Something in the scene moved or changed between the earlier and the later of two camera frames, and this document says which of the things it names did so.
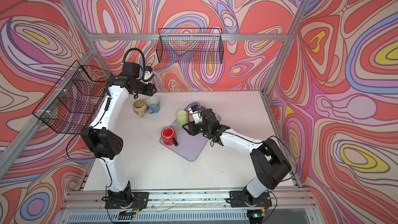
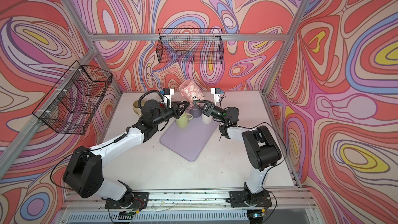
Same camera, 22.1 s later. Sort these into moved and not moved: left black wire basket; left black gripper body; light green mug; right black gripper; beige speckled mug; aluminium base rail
Moved: left black gripper body; right black gripper
Not moved: light green mug; aluminium base rail; left black wire basket; beige speckled mug
